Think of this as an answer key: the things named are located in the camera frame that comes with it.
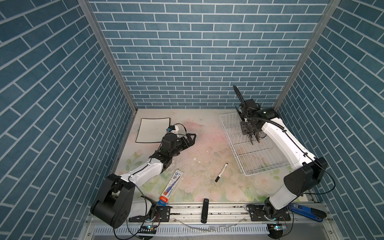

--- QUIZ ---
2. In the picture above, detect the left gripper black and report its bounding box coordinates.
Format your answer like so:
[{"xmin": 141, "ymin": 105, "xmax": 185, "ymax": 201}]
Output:
[{"xmin": 168, "ymin": 133, "xmax": 196, "ymax": 159}]

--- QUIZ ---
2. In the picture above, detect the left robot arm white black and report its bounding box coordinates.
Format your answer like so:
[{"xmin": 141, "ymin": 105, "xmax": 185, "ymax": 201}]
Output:
[{"xmin": 90, "ymin": 133, "xmax": 197, "ymax": 229}]

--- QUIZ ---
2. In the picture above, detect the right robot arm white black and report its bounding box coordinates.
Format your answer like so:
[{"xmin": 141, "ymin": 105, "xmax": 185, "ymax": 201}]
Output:
[{"xmin": 233, "ymin": 86, "xmax": 328, "ymax": 220}]

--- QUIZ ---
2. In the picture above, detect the black white marker pen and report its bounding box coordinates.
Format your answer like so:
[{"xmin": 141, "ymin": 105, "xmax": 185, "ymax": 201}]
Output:
[{"xmin": 215, "ymin": 163, "xmax": 228, "ymax": 183}]

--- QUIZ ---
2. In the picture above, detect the black remote control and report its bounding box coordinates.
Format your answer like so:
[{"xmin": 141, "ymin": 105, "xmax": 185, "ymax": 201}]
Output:
[{"xmin": 201, "ymin": 199, "xmax": 209, "ymax": 224}]

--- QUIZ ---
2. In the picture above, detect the left green circuit board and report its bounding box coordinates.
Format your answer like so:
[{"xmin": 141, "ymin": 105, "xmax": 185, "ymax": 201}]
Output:
[{"xmin": 138, "ymin": 226, "xmax": 158, "ymax": 235}]

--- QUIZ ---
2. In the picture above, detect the green circuit board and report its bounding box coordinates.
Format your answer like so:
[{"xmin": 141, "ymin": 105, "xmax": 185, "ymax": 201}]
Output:
[
  {"xmin": 268, "ymin": 224, "xmax": 287, "ymax": 236},
  {"xmin": 138, "ymin": 226, "xmax": 158, "ymax": 235}
]

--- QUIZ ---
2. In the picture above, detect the right green circuit board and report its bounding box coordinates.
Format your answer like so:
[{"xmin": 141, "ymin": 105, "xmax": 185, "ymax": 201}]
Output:
[{"xmin": 268, "ymin": 224, "xmax": 287, "ymax": 236}]

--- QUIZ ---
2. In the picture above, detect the blue black crimping tool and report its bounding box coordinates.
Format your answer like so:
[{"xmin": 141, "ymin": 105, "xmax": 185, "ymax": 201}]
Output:
[{"xmin": 289, "ymin": 203, "xmax": 327, "ymax": 223}]

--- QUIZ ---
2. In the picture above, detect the white wire dish rack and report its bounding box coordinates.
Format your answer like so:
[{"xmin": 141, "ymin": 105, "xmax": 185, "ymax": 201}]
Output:
[{"xmin": 220, "ymin": 113, "xmax": 290, "ymax": 176}]

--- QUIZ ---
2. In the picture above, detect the aluminium rail frame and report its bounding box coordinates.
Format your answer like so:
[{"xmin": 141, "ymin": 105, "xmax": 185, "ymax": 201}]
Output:
[{"xmin": 78, "ymin": 201, "xmax": 343, "ymax": 240}]

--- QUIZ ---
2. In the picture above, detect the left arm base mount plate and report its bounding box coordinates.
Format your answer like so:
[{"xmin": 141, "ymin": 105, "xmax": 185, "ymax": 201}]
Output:
[{"xmin": 128, "ymin": 206, "xmax": 172, "ymax": 223}]

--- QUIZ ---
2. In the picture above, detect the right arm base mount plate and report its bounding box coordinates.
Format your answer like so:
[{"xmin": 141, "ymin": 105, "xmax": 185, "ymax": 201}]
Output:
[{"xmin": 246, "ymin": 204, "xmax": 291, "ymax": 222}]

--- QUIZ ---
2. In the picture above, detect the white slotted cable duct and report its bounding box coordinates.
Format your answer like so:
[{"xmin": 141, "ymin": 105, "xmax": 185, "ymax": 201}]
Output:
[{"xmin": 93, "ymin": 224, "xmax": 269, "ymax": 239}]

